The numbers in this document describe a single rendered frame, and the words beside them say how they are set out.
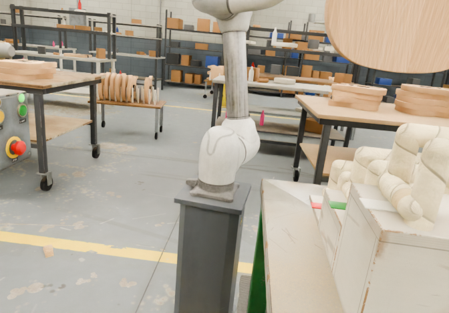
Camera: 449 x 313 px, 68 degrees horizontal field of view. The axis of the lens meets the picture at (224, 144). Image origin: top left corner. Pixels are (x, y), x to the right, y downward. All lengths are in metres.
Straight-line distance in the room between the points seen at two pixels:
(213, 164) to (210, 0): 0.62
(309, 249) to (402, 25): 0.51
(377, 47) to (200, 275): 1.10
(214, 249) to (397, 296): 1.00
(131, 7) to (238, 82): 10.97
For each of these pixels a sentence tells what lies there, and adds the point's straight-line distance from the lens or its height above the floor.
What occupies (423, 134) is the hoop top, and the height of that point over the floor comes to 1.20.
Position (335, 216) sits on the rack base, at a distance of 0.64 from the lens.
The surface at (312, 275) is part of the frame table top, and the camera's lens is 0.62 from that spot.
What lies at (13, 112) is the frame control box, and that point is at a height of 1.07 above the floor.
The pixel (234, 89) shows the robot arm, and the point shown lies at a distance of 1.46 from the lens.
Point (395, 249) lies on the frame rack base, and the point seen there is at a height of 1.08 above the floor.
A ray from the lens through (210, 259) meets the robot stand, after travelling 1.44.
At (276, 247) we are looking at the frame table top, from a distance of 0.67.
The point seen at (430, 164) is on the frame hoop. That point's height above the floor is 1.18.
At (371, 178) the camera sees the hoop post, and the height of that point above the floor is 1.10.
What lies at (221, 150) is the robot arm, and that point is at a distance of 1.29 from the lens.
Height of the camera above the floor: 1.29
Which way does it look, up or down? 16 degrees down
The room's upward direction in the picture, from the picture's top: 5 degrees clockwise
